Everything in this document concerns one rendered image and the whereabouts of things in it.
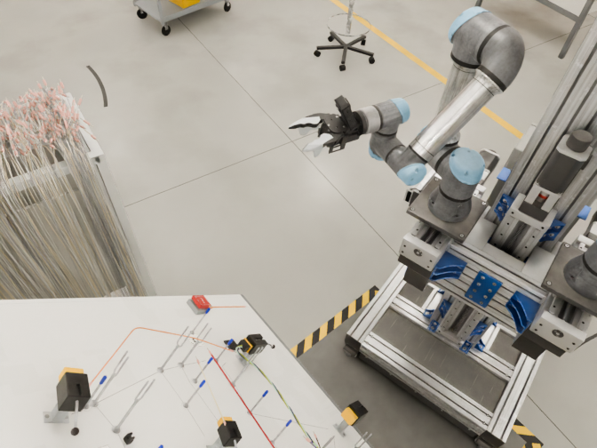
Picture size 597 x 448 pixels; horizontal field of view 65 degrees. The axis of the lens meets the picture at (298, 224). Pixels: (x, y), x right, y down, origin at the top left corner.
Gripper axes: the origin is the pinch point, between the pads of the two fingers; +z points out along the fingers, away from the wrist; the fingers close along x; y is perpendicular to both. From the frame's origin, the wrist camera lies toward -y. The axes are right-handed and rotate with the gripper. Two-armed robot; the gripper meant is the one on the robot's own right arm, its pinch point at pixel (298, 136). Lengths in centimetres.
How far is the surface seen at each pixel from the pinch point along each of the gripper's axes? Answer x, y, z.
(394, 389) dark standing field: -57, 152, -46
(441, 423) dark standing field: -81, 148, -57
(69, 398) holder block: -44, -4, 67
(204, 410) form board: -49, 28, 47
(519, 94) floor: 111, 175, -297
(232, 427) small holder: -57, 19, 43
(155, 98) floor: 232, 191, -3
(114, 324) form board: -21, 25, 60
